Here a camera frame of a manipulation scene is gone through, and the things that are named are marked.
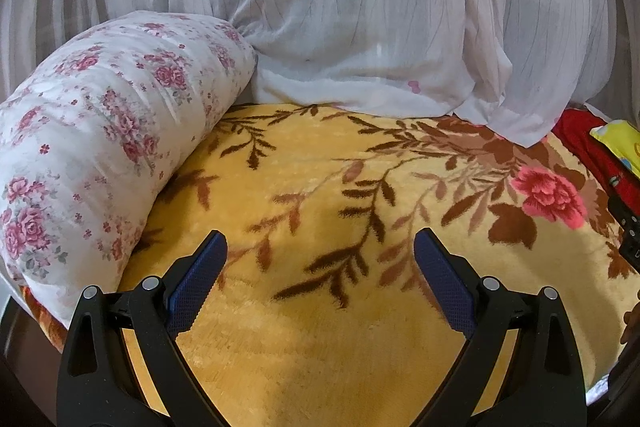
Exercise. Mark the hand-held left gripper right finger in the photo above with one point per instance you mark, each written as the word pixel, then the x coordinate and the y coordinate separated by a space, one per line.
pixel 445 282

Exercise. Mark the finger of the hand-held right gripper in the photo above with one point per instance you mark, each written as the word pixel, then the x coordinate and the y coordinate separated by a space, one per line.
pixel 627 232

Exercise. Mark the yellow cartoon cushion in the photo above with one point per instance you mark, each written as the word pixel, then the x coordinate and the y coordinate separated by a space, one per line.
pixel 620 142

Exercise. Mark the white sheer curtain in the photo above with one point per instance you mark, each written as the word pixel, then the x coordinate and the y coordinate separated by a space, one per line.
pixel 350 7

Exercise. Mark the red cloth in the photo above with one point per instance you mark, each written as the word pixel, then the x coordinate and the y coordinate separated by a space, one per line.
pixel 580 142

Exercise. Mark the yellow floral plush blanket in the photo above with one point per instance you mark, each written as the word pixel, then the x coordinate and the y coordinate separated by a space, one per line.
pixel 320 217

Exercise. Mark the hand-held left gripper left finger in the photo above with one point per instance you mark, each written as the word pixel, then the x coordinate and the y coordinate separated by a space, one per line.
pixel 197 282

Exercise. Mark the pink floral white pillow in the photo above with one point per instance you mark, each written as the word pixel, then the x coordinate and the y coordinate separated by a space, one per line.
pixel 100 132

